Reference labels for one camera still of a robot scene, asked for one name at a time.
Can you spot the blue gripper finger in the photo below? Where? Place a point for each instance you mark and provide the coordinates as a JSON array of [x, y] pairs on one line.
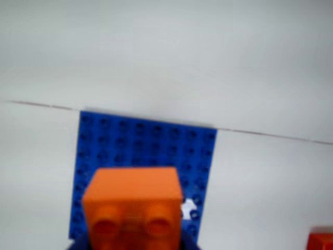
[[191, 245], [78, 243]]

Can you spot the orange 2x4 brick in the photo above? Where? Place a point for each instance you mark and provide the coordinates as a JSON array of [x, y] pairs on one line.
[[132, 208]]

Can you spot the white table cover sheet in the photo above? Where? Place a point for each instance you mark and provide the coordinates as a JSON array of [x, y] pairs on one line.
[[260, 195]]

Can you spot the blue 8x8 baseplate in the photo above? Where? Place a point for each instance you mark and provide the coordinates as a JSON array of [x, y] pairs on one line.
[[145, 143]]

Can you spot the red 2x4 brick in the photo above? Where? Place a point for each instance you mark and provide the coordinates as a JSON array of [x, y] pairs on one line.
[[321, 240]]

